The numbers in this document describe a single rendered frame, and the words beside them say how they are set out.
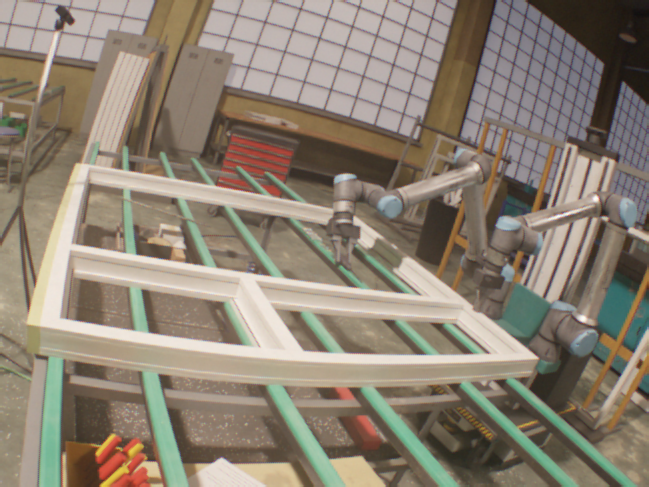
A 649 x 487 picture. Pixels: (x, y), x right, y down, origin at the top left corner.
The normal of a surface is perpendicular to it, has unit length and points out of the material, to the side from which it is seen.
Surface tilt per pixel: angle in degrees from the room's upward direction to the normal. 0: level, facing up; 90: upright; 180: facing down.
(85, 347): 90
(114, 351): 90
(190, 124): 90
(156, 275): 90
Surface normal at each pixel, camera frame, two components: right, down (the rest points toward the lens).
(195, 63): 0.38, 0.36
